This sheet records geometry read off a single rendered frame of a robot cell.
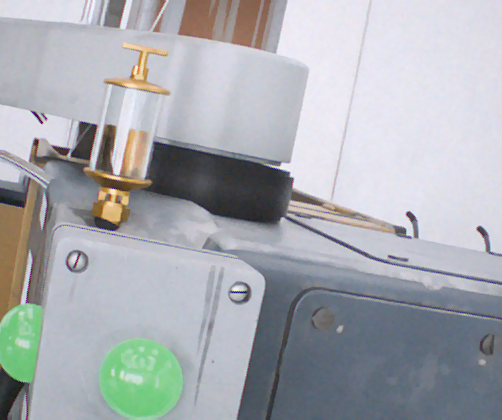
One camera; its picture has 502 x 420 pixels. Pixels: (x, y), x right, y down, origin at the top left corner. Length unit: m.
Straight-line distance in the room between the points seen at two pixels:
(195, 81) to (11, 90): 0.14
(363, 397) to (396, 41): 5.44
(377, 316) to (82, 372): 0.13
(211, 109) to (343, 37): 5.26
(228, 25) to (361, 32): 4.90
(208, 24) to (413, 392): 0.52
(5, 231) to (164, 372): 0.44
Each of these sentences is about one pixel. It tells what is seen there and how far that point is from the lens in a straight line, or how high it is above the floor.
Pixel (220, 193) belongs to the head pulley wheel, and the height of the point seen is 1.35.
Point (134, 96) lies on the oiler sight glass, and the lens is 0.50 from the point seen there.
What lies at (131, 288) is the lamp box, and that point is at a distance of 0.43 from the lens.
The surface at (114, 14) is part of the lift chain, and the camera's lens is 1.03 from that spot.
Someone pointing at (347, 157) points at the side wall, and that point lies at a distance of 5.86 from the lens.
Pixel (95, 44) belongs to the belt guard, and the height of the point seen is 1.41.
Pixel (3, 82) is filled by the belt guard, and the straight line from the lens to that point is 0.71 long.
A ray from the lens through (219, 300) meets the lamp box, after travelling 0.44.
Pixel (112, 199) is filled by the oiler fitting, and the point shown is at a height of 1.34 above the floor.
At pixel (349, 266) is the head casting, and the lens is 0.51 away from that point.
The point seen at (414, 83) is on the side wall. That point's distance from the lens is 5.95.
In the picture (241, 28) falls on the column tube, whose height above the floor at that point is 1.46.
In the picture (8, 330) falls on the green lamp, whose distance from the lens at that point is 0.45.
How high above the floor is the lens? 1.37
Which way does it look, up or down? 3 degrees down
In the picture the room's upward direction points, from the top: 12 degrees clockwise
